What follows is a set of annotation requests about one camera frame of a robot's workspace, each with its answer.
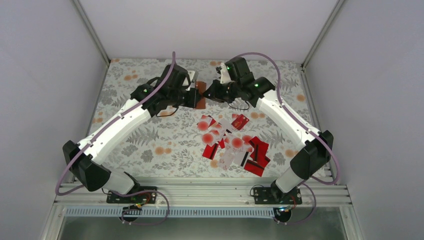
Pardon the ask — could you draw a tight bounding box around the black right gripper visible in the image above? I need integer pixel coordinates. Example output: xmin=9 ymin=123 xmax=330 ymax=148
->
xmin=203 ymin=79 xmax=240 ymax=104

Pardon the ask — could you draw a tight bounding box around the brown leather card holder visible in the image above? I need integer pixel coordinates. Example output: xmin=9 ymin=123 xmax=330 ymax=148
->
xmin=195 ymin=81 xmax=207 ymax=110

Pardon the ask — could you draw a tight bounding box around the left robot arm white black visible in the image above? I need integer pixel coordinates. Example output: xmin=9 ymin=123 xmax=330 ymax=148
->
xmin=62 ymin=63 xmax=201 ymax=203

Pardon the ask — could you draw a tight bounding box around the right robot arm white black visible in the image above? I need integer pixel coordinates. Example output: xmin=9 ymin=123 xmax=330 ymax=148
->
xmin=203 ymin=53 xmax=334 ymax=204

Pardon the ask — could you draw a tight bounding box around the white card red circle top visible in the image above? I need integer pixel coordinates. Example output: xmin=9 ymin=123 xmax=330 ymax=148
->
xmin=196 ymin=118 xmax=211 ymax=131

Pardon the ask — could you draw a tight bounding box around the white card red circle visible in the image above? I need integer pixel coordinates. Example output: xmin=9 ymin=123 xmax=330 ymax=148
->
xmin=196 ymin=118 xmax=211 ymax=131
xmin=228 ymin=135 xmax=244 ymax=150
xmin=201 ymin=130 xmax=220 ymax=146

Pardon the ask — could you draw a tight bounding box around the red card with gold logo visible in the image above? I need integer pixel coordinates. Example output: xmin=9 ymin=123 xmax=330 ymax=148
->
xmin=231 ymin=114 xmax=250 ymax=130

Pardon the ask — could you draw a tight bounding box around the white card red circle middle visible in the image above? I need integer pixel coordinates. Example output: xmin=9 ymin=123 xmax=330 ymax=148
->
xmin=201 ymin=130 xmax=220 ymax=146

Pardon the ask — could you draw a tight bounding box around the white card red circle centre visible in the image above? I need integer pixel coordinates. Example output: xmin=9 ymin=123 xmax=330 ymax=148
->
xmin=228 ymin=135 xmax=244 ymax=150

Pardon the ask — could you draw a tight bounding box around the red card black stripe left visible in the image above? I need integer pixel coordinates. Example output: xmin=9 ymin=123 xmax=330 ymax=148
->
xmin=202 ymin=143 xmax=220 ymax=160

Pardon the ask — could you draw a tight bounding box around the white card pale pattern bottom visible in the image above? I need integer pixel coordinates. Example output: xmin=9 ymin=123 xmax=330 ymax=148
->
xmin=218 ymin=148 xmax=235 ymax=170

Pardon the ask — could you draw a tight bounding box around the white card black stripe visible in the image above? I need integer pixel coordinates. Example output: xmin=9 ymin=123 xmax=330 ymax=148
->
xmin=233 ymin=151 xmax=251 ymax=167

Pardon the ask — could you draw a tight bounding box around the dark red card right upper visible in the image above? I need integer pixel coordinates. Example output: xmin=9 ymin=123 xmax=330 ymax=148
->
xmin=249 ymin=136 xmax=269 ymax=162

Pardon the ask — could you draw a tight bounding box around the dark red card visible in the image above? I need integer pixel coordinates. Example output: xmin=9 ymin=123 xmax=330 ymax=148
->
xmin=243 ymin=158 xmax=270 ymax=177
xmin=249 ymin=136 xmax=269 ymax=162

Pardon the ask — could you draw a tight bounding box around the dark red card bottom right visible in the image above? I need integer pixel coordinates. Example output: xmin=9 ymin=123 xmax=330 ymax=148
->
xmin=243 ymin=158 xmax=270 ymax=177

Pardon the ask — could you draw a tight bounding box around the floral patterned table mat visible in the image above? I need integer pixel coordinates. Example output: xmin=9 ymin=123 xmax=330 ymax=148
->
xmin=90 ymin=58 xmax=299 ymax=178

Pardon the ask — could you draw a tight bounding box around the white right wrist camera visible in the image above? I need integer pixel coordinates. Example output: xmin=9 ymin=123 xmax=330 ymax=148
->
xmin=215 ymin=65 xmax=232 ymax=84

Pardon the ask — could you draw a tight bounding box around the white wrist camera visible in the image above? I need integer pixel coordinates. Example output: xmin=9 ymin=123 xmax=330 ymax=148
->
xmin=186 ymin=70 xmax=199 ymax=91
xmin=215 ymin=65 xmax=232 ymax=84

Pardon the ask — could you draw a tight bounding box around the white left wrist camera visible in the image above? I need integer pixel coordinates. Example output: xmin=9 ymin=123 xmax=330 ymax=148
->
xmin=186 ymin=70 xmax=199 ymax=91

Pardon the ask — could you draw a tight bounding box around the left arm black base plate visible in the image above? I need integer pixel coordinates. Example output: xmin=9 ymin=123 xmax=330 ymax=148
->
xmin=102 ymin=189 xmax=156 ymax=204

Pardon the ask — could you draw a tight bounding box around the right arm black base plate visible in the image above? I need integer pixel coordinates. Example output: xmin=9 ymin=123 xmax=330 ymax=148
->
xmin=250 ymin=185 xmax=303 ymax=205

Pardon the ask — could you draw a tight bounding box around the slotted grey cable duct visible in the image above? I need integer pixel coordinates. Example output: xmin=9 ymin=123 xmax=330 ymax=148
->
xmin=64 ymin=206 xmax=274 ymax=219

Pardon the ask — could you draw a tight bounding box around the aluminium rail frame front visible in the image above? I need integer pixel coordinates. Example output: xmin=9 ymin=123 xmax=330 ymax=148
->
xmin=41 ymin=177 xmax=363 ymax=240

